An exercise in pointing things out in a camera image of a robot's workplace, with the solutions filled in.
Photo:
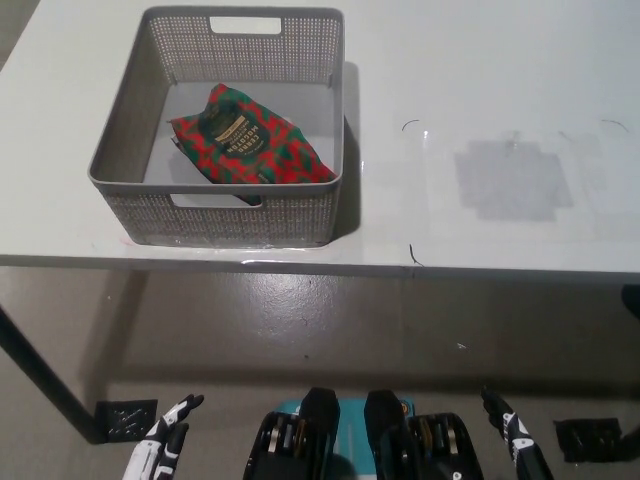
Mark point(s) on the red green coffee bean bag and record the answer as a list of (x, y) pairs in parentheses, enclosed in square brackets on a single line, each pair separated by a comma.
[(250, 150)]

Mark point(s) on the black floor tape patch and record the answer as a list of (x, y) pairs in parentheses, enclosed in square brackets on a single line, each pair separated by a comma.
[(587, 440), (125, 420)]

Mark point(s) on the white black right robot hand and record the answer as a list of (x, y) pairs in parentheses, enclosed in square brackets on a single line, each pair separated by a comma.
[(517, 440)]

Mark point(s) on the grey perforated plastic basket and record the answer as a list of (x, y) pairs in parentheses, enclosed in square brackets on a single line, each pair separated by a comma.
[(220, 222)]

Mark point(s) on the grey tape patch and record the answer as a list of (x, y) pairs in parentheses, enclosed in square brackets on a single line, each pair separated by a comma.
[(515, 180)]

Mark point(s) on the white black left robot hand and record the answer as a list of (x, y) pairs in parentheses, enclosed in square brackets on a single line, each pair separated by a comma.
[(155, 445)]

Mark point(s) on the black metal table leg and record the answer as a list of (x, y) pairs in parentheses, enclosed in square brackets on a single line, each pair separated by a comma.
[(50, 377), (632, 300)]

